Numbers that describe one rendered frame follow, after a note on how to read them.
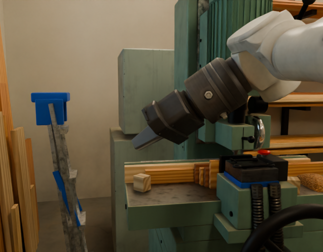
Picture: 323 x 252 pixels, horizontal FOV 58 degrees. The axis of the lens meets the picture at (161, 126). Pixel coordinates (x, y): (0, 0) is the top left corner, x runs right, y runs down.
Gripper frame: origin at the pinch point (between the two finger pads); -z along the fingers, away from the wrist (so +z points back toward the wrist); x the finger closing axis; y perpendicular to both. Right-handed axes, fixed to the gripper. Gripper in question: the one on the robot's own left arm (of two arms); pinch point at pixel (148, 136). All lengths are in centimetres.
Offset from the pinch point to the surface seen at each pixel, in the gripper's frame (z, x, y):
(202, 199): -4.4, 27.0, -9.2
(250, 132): 13.8, 39.1, 2.9
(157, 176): -14.5, 31.2, 3.6
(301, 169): 20, 58, -10
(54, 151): -66, 52, 48
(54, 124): -58, 47, 57
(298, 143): 39, 291, 42
